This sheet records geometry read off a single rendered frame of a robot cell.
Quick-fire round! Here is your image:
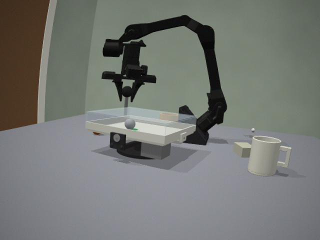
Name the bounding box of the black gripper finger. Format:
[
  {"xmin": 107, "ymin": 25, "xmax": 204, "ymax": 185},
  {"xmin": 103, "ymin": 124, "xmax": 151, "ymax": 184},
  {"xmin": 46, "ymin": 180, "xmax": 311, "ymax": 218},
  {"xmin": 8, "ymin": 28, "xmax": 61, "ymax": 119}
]
[
  {"xmin": 112, "ymin": 81, "xmax": 123, "ymax": 102},
  {"xmin": 130, "ymin": 82, "xmax": 145, "ymax": 102}
]

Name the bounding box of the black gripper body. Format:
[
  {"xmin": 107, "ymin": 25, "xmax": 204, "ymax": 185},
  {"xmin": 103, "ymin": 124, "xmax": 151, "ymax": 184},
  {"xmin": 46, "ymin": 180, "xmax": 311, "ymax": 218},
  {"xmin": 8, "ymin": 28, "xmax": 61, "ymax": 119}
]
[{"xmin": 101, "ymin": 57, "xmax": 157, "ymax": 83}]

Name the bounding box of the small beige block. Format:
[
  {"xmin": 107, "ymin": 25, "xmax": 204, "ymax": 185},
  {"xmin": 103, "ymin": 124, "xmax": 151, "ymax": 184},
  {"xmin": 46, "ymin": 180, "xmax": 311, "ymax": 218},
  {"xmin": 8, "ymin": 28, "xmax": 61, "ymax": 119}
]
[{"xmin": 233, "ymin": 142, "xmax": 252, "ymax": 158}]

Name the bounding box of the beige mug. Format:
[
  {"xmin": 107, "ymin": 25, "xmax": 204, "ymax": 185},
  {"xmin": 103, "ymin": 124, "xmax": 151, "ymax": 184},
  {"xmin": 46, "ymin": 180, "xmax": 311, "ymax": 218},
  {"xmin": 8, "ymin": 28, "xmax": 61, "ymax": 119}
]
[{"xmin": 247, "ymin": 136, "xmax": 292, "ymax": 176}]

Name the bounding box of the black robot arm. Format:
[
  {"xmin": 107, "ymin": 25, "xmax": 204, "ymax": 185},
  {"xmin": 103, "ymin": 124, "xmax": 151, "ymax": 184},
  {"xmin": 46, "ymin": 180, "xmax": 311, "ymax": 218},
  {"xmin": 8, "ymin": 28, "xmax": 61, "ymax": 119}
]
[{"xmin": 102, "ymin": 15, "xmax": 227, "ymax": 135}]

